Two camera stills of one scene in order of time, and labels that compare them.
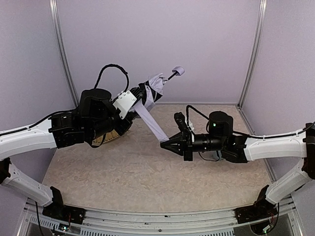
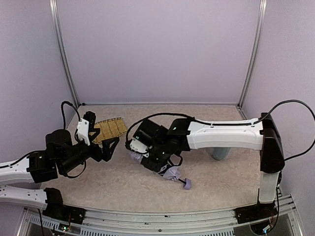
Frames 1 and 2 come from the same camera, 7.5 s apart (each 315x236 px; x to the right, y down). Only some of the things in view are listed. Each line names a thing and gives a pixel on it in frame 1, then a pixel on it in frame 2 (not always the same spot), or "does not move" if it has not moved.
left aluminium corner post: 55,15 does not move
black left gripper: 137,93 to 96,143
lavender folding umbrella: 151,90 to 173,172
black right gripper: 186,142 to 152,163
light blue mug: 216,157 does not move
